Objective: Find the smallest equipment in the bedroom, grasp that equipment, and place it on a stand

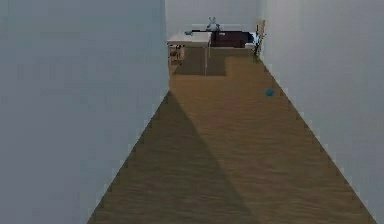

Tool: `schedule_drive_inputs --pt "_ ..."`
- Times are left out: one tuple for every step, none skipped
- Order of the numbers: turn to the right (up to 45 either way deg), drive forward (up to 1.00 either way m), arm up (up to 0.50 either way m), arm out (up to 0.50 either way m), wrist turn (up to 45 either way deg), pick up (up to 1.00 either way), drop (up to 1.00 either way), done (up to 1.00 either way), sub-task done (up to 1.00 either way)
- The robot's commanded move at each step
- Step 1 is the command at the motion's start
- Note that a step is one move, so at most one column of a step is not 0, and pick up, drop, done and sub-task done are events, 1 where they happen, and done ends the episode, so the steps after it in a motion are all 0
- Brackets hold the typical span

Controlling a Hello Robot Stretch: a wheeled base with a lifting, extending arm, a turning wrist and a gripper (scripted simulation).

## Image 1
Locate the grey blue plush toy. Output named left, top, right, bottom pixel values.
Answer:
left=206, top=16, right=221, bottom=33

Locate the white table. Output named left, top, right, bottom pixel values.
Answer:
left=166, top=31, right=213, bottom=76

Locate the dark maroon bed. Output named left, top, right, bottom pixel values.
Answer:
left=191, top=23, right=257, bottom=50

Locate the wooden chair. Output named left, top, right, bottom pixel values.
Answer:
left=169, top=44, right=186, bottom=66

